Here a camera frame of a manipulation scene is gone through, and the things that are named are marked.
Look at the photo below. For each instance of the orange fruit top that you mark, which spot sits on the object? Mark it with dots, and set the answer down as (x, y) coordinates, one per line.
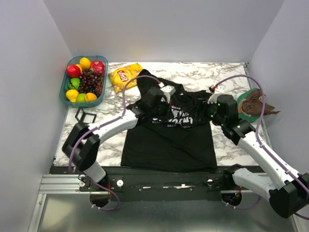
(85, 63)

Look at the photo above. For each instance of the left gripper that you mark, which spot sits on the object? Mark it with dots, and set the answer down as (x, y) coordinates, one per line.
(168, 113)

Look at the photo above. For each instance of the green watermelon toy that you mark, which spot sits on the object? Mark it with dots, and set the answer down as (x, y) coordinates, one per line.
(74, 83)

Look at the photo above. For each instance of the black brooch stand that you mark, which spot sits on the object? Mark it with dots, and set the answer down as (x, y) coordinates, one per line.
(85, 117)

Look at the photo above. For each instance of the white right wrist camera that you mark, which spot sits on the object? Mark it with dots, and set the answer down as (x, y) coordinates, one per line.
(216, 91)

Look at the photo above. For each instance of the red apple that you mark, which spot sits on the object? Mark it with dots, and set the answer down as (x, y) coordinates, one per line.
(73, 71)

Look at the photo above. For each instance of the red dragon fruit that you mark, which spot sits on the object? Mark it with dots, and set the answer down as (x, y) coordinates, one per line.
(97, 66)

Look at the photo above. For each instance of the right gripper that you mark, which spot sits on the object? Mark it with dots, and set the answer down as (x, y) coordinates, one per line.
(202, 107)

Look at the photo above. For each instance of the aluminium frame rail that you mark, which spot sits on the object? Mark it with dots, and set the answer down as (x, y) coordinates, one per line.
(59, 184)

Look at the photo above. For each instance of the purple grapes bunch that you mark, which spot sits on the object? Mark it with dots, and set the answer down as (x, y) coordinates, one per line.
(91, 82)

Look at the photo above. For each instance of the green lime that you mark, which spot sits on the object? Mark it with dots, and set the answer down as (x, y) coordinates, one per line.
(81, 97)

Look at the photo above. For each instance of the teal plastic fruit basket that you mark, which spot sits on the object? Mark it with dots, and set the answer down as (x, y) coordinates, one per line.
(64, 87)

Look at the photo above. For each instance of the yellow chips bag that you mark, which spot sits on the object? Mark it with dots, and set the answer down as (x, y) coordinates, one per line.
(121, 76)

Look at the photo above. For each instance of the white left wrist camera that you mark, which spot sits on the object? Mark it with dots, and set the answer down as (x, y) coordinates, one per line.
(168, 91)

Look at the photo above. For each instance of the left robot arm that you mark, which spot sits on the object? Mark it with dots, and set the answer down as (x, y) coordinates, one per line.
(81, 146)

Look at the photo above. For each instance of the orange fruit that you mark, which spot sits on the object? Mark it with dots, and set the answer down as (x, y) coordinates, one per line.
(85, 63)
(90, 97)

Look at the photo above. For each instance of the orange fruit bottom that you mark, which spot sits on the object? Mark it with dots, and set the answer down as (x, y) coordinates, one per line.
(90, 97)

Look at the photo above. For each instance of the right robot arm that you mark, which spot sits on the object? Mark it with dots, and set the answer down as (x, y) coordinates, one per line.
(285, 188)

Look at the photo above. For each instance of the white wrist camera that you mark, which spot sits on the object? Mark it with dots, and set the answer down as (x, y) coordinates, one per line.
(216, 91)
(168, 91)

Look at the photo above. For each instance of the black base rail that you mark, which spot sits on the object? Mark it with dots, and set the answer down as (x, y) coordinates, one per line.
(134, 185)

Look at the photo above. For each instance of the black printed t-shirt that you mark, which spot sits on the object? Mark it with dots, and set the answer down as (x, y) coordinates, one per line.
(180, 141)

